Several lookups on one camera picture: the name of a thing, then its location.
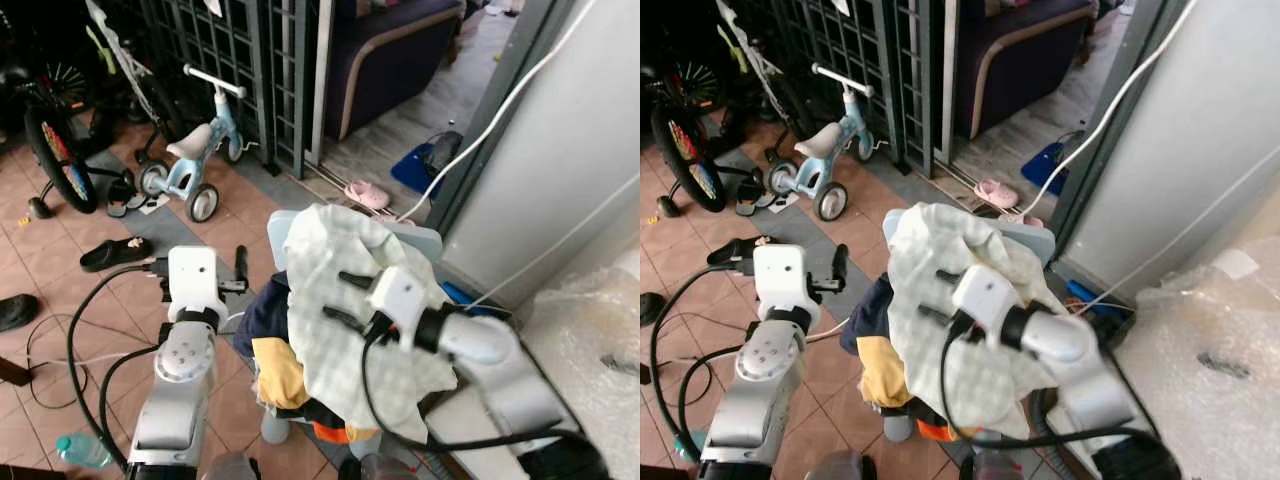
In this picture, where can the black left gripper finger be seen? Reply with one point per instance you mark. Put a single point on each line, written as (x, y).
(157, 262)
(241, 264)
(744, 258)
(841, 262)

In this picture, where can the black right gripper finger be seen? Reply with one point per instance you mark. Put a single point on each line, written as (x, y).
(950, 277)
(356, 279)
(936, 314)
(343, 318)

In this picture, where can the cream checked cloth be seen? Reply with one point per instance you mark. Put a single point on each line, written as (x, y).
(920, 365)
(335, 370)

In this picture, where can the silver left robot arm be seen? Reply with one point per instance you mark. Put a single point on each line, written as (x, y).
(172, 405)
(752, 405)

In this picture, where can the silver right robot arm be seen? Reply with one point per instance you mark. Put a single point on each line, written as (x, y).
(505, 375)
(1085, 375)

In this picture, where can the grey washing machine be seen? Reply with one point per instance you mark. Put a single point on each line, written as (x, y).
(1180, 150)
(560, 150)

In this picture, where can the navy blue garment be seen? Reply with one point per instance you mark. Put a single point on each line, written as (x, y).
(866, 312)
(262, 312)

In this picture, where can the small black white sandals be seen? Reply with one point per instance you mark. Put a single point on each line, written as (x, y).
(750, 198)
(128, 200)

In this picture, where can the yellow garment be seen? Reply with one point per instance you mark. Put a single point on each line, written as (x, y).
(280, 372)
(885, 370)

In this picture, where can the pink slipper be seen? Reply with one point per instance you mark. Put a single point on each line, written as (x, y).
(996, 193)
(367, 195)

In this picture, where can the black bicycle colourful spokes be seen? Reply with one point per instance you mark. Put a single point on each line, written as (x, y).
(62, 160)
(690, 160)

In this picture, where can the light blue kids tricycle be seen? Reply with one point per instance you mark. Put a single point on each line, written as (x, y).
(828, 150)
(200, 150)

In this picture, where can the orange garment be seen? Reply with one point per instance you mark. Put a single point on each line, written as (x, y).
(332, 432)
(935, 431)

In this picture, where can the grey robot right leg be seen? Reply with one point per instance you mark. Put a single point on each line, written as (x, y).
(388, 468)
(990, 466)

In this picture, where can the grey robot leg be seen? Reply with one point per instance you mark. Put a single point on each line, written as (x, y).
(230, 468)
(990, 466)
(388, 468)
(845, 468)

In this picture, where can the grey robot left leg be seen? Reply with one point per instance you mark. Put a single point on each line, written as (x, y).
(845, 468)
(230, 468)

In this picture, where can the clear plastic bottle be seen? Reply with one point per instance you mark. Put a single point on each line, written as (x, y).
(690, 446)
(82, 450)

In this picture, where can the clear bubble wrap sheet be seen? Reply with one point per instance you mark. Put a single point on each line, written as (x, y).
(1210, 380)
(580, 380)

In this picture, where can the white green kick scooter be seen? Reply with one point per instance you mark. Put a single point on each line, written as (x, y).
(748, 50)
(120, 60)

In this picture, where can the dark metal grille gate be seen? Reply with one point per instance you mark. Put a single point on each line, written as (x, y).
(880, 40)
(215, 45)

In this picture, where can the dark purple sofa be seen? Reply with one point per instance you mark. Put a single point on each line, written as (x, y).
(385, 50)
(1015, 50)

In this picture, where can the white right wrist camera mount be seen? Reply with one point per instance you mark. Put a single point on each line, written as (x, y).
(985, 298)
(402, 298)

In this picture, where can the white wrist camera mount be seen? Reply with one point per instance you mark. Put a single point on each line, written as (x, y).
(782, 276)
(195, 278)
(985, 298)
(402, 298)

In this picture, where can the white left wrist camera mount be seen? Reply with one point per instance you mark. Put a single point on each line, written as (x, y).
(782, 276)
(195, 278)

